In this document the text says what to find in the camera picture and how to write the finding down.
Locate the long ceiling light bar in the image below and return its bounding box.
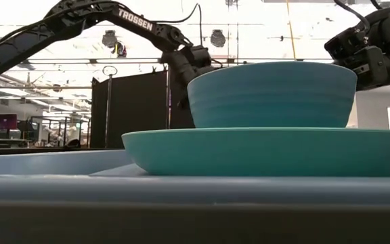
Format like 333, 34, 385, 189
25, 58, 334, 66

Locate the blue bowl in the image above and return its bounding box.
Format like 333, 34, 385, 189
186, 60, 358, 129

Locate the black ceiling cord reel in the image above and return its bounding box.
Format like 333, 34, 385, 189
210, 29, 227, 49
101, 30, 128, 59

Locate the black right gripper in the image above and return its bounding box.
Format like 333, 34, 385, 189
332, 45, 390, 93

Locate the monitor with red screen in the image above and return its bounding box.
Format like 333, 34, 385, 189
0, 114, 18, 131

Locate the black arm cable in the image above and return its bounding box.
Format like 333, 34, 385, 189
332, 0, 385, 33
149, 2, 203, 48

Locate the black folding partition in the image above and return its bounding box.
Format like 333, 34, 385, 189
90, 67, 196, 150

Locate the blue plastic tray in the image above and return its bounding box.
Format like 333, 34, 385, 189
0, 148, 390, 206

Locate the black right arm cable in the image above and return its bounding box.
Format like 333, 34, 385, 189
332, 0, 385, 33

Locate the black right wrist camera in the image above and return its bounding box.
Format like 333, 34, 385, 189
324, 26, 369, 62

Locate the black workstation frame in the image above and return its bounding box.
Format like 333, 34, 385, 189
28, 116, 91, 147

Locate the yellow hanging cable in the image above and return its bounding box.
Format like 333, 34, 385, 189
284, 0, 298, 62

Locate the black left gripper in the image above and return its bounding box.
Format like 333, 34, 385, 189
160, 45, 223, 110

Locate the teal plate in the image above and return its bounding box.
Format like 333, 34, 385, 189
121, 127, 390, 178

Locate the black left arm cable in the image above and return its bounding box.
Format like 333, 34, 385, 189
149, 2, 203, 48

